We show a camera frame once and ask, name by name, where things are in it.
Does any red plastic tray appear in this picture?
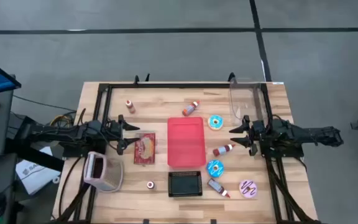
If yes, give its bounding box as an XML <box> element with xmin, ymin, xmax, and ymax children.
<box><xmin>167</xmin><ymin>116</ymin><xmax>207</xmax><ymax>169</ymax></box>

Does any white paper bag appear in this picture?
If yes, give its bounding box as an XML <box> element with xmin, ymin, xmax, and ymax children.
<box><xmin>15</xmin><ymin>146</ymin><xmax>62</xmax><ymax>196</ymax></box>

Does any thin black floor cable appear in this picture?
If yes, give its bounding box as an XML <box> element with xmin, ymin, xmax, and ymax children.
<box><xmin>12</xmin><ymin>95</ymin><xmax>77</xmax><ymax>113</ymax></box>

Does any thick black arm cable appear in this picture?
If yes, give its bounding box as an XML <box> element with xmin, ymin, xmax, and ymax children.
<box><xmin>57</xmin><ymin>157</ymin><xmax>84</xmax><ymax>220</ymax></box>

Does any black aluminium table frame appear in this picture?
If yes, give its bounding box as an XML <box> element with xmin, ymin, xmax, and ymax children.
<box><xmin>54</xmin><ymin>81</ymin><xmax>321</xmax><ymax>224</ymax></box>

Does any black slotted plastic basket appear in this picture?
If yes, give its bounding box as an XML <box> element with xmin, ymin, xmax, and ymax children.
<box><xmin>167</xmin><ymin>170</ymin><xmax>203</xmax><ymax>198</ymax></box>

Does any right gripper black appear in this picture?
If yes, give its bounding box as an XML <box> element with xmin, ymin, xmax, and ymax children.
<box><xmin>228</xmin><ymin>114</ymin><xmax>265</xmax><ymax>156</ymax></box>

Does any pink iced toy donut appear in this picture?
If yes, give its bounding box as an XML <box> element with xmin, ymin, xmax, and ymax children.
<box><xmin>239</xmin><ymin>179</ymin><xmax>258</xmax><ymax>199</ymax></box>

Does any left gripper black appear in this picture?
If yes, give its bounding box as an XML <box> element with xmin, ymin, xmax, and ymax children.
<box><xmin>106</xmin><ymin>114</ymin><xmax>142</xmax><ymax>156</ymax></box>

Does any blue iced toy donut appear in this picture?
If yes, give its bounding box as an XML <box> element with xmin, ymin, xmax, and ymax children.
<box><xmin>206</xmin><ymin>159</ymin><xmax>225</xmax><ymax>179</ymax></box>
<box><xmin>207</xmin><ymin>114</ymin><xmax>224</xmax><ymax>131</ymax></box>

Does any black flat beam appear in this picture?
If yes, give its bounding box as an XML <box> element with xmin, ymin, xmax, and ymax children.
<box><xmin>4</xmin><ymin>138</ymin><xmax>65</xmax><ymax>172</ymax></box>

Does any clear plastic container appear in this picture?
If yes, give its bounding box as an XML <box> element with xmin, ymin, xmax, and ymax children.
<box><xmin>228</xmin><ymin>81</ymin><xmax>269</xmax><ymax>126</ymax></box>

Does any pink slotted plastic basket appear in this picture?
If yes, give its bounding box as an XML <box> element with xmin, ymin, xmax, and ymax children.
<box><xmin>83</xmin><ymin>151</ymin><xmax>124</xmax><ymax>193</ymax></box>

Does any red snack packet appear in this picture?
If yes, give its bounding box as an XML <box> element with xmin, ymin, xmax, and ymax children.
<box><xmin>133</xmin><ymin>132</ymin><xmax>157</xmax><ymax>166</ymax></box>

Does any yellow cable bundle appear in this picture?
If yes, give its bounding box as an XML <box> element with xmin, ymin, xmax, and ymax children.
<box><xmin>50</xmin><ymin>113</ymin><xmax>76</xmax><ymax>128</ymax></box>

